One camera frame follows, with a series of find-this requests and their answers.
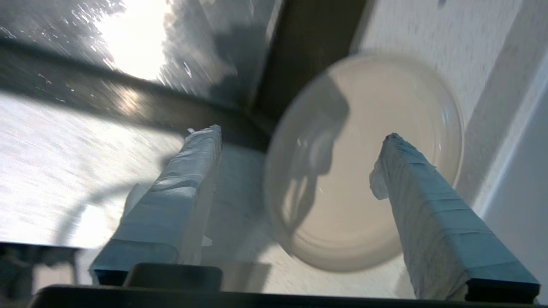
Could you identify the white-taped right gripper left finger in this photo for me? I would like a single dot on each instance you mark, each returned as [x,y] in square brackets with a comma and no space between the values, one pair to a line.
[171,205]

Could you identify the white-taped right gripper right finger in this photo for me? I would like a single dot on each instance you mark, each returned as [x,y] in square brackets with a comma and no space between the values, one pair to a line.
[441,231]

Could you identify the stainless steel sink basin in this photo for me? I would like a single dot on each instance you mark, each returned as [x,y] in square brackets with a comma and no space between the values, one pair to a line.
[107,85]

